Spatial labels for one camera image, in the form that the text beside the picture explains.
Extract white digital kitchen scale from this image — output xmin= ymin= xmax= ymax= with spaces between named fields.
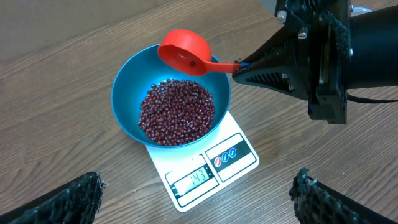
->
xmin=146 ymin=113 xmax=259 ymax=212

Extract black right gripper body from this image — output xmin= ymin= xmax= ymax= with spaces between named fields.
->
xmin=275 ymin=0 xmax=353 ymax=124

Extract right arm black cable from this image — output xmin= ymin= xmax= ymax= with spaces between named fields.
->
xmin=346 ymin=93 xmax=398 ymax=104

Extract red scoop blue handle tip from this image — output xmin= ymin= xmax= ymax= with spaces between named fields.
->
xmin=157 ymin=29 xmax=246 ymax=76

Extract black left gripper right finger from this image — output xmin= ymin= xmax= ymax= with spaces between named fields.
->
xmin=289 ymin=168 xmax=395 ymax=224

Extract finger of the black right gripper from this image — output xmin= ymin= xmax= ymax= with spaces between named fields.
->
xmin=233 ymin=63 xmax=310 ymax=100
xmin=241 ymin=26 xmax=297 ymax=67

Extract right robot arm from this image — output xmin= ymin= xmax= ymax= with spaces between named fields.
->
xmin=233 ymin=0 xmax=397 ymax=124

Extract blue bowl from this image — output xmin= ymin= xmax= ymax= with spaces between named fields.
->
xmin=111 ymin=44 xmax=232 ymax=147

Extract red beans in bowl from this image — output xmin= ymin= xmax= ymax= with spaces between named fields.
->
xmin=137 ymin=79 xmax=215 ymax=146

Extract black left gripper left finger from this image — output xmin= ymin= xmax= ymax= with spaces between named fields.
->
xmin=1 ymin=172 xmax=106 ymax=224

